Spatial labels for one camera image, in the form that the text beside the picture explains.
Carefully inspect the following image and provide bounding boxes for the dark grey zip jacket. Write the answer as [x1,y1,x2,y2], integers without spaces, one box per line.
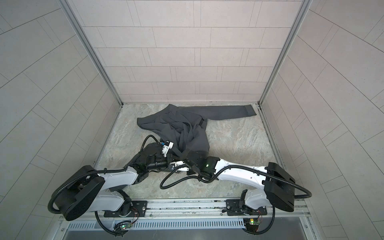
[137,104,256,157]

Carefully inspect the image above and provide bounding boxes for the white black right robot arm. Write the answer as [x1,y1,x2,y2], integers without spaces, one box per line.
[175,150,296,212]

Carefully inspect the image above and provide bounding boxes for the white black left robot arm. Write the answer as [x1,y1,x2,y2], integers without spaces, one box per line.
[53,141,174,221]

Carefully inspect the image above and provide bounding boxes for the white vent grille strip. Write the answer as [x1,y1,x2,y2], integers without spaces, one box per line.
[67,218,245,231]

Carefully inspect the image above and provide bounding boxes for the right green circuit board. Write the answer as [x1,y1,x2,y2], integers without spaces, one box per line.
[243,219,261,234]

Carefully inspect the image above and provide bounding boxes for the green circuit board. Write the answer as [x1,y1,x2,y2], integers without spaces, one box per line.
[243,219,261,234]
[114,221,133,236]

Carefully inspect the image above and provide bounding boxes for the left green circuit board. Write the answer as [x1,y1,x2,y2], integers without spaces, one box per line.
[114,221,133,236]

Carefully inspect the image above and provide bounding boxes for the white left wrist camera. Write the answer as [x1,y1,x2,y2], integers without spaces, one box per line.
[161,141,174,158]

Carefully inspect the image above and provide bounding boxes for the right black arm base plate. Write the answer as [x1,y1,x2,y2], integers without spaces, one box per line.
[222,199,268,216]

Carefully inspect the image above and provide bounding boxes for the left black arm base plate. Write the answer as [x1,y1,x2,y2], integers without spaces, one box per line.
[104,201,148,218]

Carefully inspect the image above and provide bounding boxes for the right black corrugated cable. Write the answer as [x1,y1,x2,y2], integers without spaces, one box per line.
[159,164,313,200]

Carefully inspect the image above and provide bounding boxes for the black corrugated cable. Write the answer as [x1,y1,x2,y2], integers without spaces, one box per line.
[47,134,161,215]
[159,164,313,200]

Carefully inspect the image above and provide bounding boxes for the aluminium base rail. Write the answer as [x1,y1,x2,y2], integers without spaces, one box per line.
[58,197,310,223]

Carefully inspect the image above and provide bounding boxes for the left black corrugated cable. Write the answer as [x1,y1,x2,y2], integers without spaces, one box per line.
[47,134,161,215]

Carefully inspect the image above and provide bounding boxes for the aluminium left corner post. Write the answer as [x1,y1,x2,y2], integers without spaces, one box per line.
[58,0,124,107]

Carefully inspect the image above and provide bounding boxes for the aluminium corner post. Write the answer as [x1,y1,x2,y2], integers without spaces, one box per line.
[58,0,124,107]
[259,0,312,107]

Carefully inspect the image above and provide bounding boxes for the aluminium right corner post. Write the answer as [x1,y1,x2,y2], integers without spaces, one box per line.
[259,0,312,107]

